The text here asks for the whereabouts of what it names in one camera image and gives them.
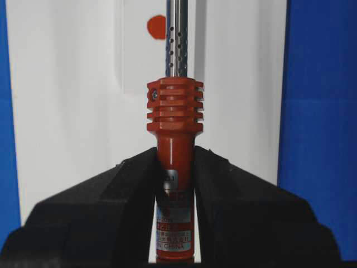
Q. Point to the small white raised plate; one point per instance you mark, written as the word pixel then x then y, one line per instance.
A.
pixel 138 57

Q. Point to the red handled soldering iron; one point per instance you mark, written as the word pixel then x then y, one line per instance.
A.
pixel 175 104

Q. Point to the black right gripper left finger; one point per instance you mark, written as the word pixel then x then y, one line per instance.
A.
pixel 105 221

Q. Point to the right red dot mark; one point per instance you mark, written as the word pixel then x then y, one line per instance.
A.
pixel 156 27

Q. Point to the blue table cloth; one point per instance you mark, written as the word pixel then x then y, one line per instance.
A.
pixel 317 130

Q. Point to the large white base board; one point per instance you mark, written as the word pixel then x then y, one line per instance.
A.
pixel 71 121

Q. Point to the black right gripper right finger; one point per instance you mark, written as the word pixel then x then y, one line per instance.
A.
pixel 245 221

